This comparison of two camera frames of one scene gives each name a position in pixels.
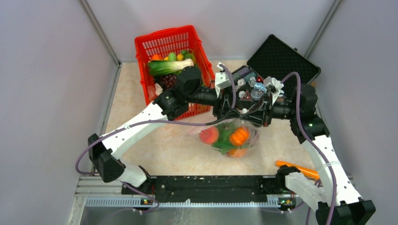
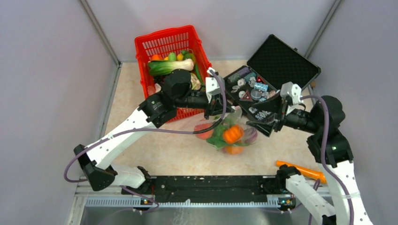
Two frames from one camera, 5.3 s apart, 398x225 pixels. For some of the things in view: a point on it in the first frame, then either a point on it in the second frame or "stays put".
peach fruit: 209,136 → 205,135
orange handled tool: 309,172 stays put
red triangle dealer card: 246,96 stays put
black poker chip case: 273,72 stays put
